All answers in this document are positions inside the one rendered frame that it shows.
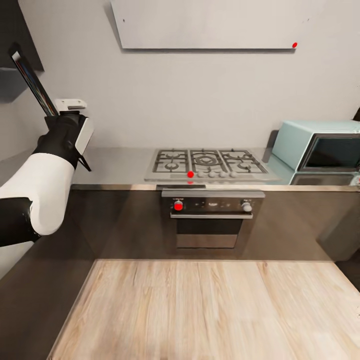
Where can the burner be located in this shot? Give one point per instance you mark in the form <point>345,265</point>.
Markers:
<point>207,164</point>

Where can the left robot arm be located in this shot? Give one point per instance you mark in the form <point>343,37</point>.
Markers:
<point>33,201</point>

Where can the poster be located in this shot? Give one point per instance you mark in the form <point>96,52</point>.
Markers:
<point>20,60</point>

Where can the cabinet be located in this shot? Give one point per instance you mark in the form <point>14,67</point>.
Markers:
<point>13,28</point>

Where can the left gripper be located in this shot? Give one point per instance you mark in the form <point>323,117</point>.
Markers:
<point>50,121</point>

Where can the oven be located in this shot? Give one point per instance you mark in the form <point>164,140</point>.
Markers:
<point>209,222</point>

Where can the range hood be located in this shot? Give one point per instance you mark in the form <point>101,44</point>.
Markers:
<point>214,24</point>

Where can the fridge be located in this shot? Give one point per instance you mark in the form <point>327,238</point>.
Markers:
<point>351,267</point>

